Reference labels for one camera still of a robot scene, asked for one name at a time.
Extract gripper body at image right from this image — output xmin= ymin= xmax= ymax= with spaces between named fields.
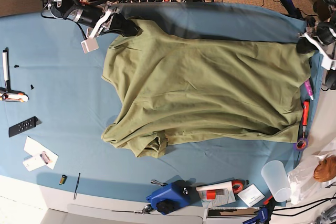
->
xmin=299 ymin=20 xmax=335 ymax=70

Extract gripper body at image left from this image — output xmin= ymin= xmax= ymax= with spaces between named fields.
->
xmin=78 ymin=5 xmax=121 ymax=54

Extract olive green t-shirt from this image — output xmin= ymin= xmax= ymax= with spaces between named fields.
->
xmin=101 ymin=19 xmax=313 ymax=158

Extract black computer mouse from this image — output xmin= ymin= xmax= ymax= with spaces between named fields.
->
xmin=321 ymin=69 xmax=336 ymax=92

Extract purple tube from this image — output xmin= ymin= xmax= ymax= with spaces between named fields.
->
xmin=304 ymin=79 xmax=314 ymax=100

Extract black orange clamp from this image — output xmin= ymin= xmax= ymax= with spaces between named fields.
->
xmin=279 ymin=0 xmax=316 ymax=26

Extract blue table cloth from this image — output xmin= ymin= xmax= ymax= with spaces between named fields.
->
xmin=0 ymin=0 xmax=327 ymax=208

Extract white marker pen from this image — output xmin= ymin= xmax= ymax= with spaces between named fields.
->
xmin=2 ymin=49 xmax=9 ymax=81

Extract purple tape roll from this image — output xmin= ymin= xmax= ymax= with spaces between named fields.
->
xmin=293 ymin=138 xmax=308 ymax=151

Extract orange white utility knife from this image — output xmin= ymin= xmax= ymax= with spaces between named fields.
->
xmin=1 ymin=80 xmax=29 ymax=102

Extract black remote control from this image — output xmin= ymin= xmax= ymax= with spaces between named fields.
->
xmin=8 ymin=116 xmax=42 ymax=137

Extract brown bread roll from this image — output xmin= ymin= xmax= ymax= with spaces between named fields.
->
xmin=313 ymin=156 xmax=335 ymax=182

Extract translucent plastic cup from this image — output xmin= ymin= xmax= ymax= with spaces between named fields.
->
xmin=261 ymin=160 xmax=291 ymax=202

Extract white paper sheet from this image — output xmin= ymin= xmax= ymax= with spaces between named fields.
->
xmin=24 ymin=136 xmax=58 ymax=169

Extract white plastic bag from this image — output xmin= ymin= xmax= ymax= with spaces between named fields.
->
xmin=288 ymin=140 xmax=335 ymax=205

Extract white card with clip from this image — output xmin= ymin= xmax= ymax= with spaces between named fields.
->
xmin=23 ymin=152 xmax=53 ymax=172

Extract orange tape roll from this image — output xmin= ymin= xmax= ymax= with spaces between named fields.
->
xmin=232 ymin=179 xmax=245 ymax=194

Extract white booklet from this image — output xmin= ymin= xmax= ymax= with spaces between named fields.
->
xmin=237 ymin=184 xmax=265 ymax=207

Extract white paper roll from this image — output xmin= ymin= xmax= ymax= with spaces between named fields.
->
xmin=196 ymin=181 xmax=233 ymax=191

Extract black tweezers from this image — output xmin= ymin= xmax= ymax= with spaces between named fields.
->
xmin=73 ymin=173 xmax=81 ymax=200

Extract blue clamp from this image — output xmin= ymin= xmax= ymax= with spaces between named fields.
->
xmin=243 ymin=196 xmax=276 ymax=224

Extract orange block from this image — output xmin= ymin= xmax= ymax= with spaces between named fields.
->
xmin=206 ymin=190 xmax=216 ymax=200

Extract printed paper sheet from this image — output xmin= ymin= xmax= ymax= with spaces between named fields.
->
xmin=198 ymin=189 xmax=236 ymax=208

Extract blue plastic device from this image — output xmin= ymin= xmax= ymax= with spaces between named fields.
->
xmin=146 ymin=179 xmax=191 ymax=215

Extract orange handled screwdriver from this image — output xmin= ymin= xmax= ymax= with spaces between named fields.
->
xmin=302 ymin=100 xmax=310 ymax=138

